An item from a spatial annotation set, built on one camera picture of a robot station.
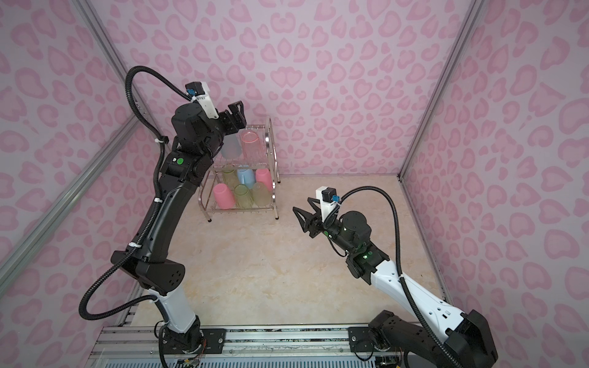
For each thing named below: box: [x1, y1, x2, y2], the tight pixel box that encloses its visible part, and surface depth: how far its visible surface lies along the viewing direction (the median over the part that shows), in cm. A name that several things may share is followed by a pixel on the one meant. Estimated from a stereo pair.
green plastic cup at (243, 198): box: [233, 184, 254, 209], surface depth 100 cm
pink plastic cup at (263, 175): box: [255, 167, 274, 193], surface depth 105 cm
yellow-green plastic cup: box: [250, 181, 272, 207], surface depth 100 cm
